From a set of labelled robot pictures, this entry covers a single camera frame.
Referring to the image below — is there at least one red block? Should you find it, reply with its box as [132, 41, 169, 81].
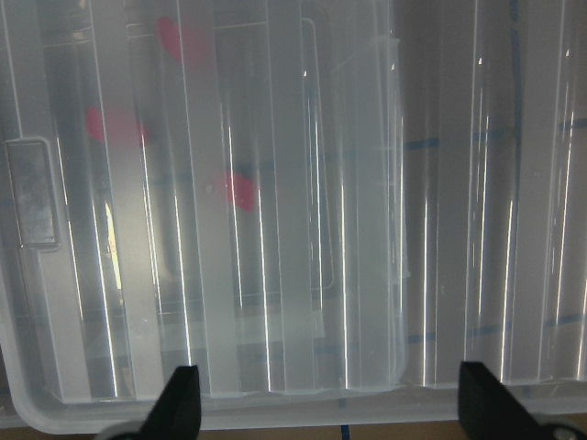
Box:
[225, 171, 257, 212]
[85, 106, 150, 149]
[156, 16, 212, 67]

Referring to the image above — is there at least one clear plastic storage box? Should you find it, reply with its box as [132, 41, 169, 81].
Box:
[1, 1, 406, 407]

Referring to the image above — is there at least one red block upper middle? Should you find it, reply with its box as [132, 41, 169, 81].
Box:
[156, 16, 212, 67]

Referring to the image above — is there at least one red block centre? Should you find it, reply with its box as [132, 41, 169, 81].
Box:
[85, 106, 150, 149]

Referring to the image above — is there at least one clear plastic box lid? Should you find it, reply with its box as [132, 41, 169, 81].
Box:
[1, 1, 586, 435]

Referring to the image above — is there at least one red block front left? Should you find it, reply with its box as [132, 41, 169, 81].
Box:
[225, 171, 257, 212]

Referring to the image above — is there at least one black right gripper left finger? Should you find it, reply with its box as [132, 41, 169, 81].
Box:
[138, 366, 202, 439]

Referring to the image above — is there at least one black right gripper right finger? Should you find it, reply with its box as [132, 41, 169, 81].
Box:
[459, 361, 554, 439]

